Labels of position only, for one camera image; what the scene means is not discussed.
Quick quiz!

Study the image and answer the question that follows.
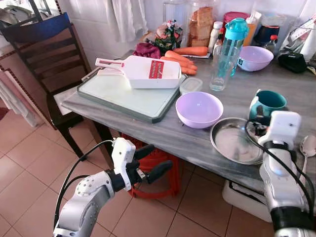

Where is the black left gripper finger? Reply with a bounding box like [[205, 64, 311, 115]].
[[143, 160, 173, 184], [132, 144, 156, 161]]

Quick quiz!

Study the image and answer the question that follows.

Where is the teal mug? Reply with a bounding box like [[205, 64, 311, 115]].
[[248, 90, 287, 121]]

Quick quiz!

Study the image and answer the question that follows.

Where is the red plastic stool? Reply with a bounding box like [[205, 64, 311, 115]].
[[121, 133, 181, 199]]

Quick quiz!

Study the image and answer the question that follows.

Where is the round steel plate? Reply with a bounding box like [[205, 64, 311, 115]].
[[210, 117, 265, 165]]

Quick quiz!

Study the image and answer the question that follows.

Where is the steel spoon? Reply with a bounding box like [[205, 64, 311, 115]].
[[299, 135, 316, 178]]

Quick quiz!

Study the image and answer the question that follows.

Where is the pale green cutting board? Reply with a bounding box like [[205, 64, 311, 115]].
[[77, 69, 187, 124]]

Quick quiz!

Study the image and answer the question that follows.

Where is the clear drinking glass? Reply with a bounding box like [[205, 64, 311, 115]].
[[209, 47, 239, 92]]

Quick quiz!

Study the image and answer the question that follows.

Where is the small purple bowl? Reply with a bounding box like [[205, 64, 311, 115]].
[[237, 46, 274, 72]]

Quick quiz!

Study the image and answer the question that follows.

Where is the black pouch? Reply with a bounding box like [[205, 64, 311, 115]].
[[277, 52, 308, 74]]

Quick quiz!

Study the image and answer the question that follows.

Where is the large purple plastic bowl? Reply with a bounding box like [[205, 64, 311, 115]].
[[176, 91, 224, 129]]

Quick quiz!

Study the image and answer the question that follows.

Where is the white plastic box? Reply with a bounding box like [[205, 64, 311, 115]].
[[222, 179, 272, 223]]

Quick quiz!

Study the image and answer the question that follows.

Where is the small red cap bottle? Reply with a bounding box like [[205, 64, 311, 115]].
[[264, 35, 278, 52]]

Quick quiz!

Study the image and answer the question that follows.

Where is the white mandoline slicer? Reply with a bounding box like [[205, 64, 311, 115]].
[[95, 55, 182, 89]]

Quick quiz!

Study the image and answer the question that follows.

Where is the small clear plastic container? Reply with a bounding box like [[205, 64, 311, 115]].
[[179, 78, 203, 95]]

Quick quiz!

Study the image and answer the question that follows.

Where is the white paper roll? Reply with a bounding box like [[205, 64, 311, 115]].
[[300, 30, 316, 62]]

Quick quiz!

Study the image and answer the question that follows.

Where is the orange carrot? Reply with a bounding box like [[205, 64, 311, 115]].
[[180, 66, 197, 76], [164, 50, 193, 64], [173, 46, 209, 56], [160, 56, 198, 71]]

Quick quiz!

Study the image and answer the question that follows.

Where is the dark blue container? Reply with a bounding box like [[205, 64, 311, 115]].
[[254, 14, 286, 47]]

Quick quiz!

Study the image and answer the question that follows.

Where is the orange sauce bottle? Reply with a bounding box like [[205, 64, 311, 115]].
[[243, 11, 262, 47]]

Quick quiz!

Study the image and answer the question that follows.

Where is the teal water bottle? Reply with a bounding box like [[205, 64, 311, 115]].
[[217, 18, 249, 77]]

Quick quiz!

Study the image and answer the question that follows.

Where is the small white bottle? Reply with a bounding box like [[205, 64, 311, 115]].
[[208, 21, 224, 53]]

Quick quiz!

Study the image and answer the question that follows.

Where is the pink lid container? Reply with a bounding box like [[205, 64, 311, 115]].
[[223, 12, 250, 24]]

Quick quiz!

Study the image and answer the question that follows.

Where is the red lid bread jar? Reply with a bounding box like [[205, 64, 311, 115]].
[[188, 0, 216, 47]]

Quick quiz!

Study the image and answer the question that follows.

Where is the flower print bundle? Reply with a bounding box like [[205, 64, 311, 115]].
[[154, 20, 183, 51]]

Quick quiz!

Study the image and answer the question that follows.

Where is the white curtain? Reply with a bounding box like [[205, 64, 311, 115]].
[[110, 0, 148, 42]]

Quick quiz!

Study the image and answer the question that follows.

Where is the dark wooden chair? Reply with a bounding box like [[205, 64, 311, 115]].
[[0, 12, 107, 158]]

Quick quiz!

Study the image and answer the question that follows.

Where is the white striped cloth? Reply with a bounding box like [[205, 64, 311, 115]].
[[0, 69, 38, 126]]

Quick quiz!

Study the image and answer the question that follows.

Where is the clear empty jar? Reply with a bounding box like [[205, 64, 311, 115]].
[[163, 0, 189, 30]]

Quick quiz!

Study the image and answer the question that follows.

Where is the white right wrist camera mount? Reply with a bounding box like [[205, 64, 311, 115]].
[[267, 111, 302, 149]]

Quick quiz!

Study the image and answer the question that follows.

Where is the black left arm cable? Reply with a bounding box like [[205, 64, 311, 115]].
[[53, 140, 115, 228]]

